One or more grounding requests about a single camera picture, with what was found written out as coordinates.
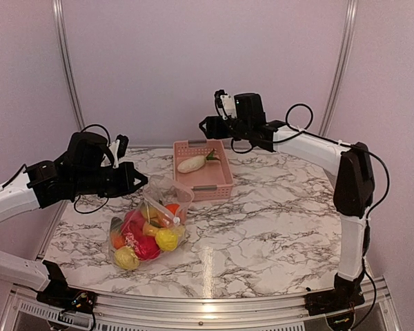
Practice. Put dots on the orange fake pumpkin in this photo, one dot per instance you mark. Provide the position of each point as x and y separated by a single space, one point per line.
174 208

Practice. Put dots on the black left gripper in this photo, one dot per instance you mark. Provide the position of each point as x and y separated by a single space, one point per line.
126 185

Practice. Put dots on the aluminium frame post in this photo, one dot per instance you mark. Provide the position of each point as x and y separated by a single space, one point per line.
341 66
57 6

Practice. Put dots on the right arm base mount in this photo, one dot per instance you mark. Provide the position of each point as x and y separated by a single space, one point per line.
328 301

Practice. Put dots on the front aluminium rail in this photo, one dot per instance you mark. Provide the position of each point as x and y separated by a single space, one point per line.
113 311

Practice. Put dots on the pale yellow fake fruit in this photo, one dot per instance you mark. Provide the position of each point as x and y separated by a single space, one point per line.
126 258

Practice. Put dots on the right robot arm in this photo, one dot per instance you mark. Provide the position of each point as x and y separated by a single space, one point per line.
242 117

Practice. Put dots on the pink perforated plastic basket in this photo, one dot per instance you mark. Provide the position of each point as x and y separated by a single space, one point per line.
214 180

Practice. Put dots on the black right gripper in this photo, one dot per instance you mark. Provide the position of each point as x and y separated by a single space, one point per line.
213 125

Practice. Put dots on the right aluminium frame post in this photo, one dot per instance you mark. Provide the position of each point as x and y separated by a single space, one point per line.
341 66

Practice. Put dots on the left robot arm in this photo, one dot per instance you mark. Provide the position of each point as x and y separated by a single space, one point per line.
90 166

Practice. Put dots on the clear zip top bag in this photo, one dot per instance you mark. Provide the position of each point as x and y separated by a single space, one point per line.
150 215

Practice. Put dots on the left aluminium frame post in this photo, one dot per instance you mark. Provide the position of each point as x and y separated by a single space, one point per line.
57 6

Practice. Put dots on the yellow fake lemon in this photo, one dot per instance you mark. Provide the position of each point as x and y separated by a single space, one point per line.
166 239

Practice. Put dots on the red fake pepper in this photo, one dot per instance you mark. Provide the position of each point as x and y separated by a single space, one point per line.
145 247

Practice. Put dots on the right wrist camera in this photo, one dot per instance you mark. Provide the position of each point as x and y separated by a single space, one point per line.
225 105

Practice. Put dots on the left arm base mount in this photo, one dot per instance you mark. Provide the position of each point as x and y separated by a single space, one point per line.
59 294

